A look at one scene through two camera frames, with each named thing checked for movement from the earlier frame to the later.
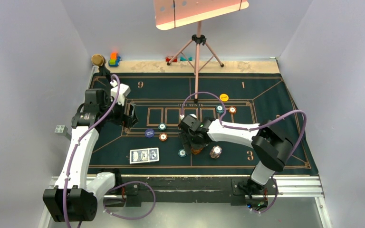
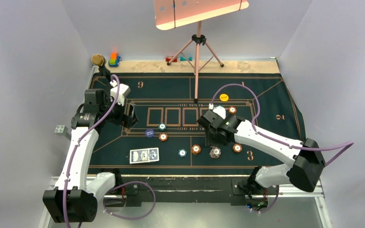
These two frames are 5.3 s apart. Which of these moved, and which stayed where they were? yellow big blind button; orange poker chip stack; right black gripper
Moved: right black gripper
Stayed: orange poker chip stack; yellow big blind button
